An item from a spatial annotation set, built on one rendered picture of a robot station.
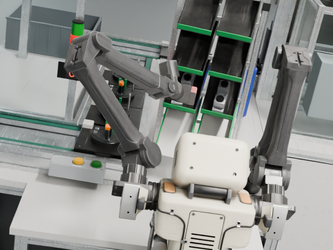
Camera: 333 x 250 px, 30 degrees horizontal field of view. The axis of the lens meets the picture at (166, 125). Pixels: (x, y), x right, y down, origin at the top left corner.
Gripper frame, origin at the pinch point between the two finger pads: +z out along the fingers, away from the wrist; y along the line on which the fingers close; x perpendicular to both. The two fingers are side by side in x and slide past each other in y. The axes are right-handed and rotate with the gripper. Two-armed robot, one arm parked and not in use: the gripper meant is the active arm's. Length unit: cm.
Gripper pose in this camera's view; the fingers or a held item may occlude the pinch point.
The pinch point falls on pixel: (178, 93)
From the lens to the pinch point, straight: 234.1
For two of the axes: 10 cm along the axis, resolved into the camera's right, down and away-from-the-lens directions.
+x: -2.2, 9.8, -0.3
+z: 0.9, 0.5, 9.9
